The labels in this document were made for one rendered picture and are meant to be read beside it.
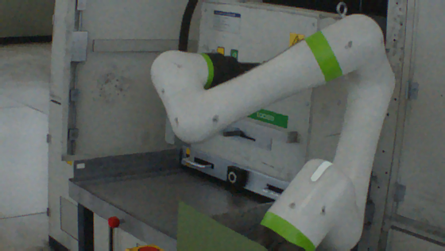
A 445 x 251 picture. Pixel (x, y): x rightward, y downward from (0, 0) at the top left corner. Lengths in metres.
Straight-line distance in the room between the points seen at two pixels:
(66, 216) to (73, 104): 1.38
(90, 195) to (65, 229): 1.65
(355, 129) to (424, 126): 0.37
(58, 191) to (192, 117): 2.12
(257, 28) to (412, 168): 0.60
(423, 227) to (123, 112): 1.07
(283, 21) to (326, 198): 0.72
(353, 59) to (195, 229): 0.53
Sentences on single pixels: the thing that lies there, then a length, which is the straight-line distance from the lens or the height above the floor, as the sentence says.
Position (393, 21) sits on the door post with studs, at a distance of 2.14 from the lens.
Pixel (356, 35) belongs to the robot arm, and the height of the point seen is 1.37.
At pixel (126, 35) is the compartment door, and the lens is 2.46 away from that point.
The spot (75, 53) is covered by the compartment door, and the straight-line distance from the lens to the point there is 2.40.
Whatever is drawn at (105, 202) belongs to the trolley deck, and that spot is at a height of 0.84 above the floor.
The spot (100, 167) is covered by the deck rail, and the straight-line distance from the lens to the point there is 2.25.
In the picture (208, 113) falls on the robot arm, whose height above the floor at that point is 1.16.
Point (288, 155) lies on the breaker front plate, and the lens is 2.08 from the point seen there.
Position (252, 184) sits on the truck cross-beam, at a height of 0.88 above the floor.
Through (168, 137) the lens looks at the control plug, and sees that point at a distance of 2.29.
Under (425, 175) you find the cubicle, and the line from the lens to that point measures 2.08.
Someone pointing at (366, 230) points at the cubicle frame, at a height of 0.76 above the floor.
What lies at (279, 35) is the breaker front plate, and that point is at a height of 1.32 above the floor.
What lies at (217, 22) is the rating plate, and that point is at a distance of 2.27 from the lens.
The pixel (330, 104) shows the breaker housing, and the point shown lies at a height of 1.15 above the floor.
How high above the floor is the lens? 1.49
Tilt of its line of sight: 12 degrees down
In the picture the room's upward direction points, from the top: 4 degrees clockwise
